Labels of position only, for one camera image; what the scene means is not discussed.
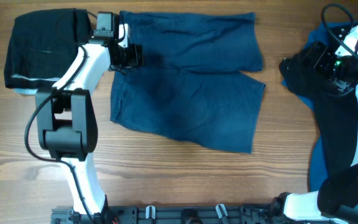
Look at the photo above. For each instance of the navy blue shorts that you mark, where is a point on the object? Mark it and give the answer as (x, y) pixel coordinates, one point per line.
(194, 84)

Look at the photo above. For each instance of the blue garment under polo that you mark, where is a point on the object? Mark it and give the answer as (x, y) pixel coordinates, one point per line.
(337, 117)

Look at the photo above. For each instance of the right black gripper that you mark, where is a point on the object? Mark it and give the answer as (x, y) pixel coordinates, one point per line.
(319, 65)

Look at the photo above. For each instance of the folded black garment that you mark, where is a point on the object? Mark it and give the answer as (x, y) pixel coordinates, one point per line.
(44, 44)

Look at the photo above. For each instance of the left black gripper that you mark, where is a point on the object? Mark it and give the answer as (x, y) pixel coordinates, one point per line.
(136, 57)

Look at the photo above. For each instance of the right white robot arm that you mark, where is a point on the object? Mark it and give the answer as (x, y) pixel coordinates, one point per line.
(336, 201)

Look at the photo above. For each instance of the folded white garment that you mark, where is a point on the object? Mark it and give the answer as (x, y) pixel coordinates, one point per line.
(29, 86)

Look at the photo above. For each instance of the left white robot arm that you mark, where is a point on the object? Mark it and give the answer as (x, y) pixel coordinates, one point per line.
(67, 126)

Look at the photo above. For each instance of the black polo shirt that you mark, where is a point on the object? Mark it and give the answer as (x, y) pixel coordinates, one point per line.
(329, 82)

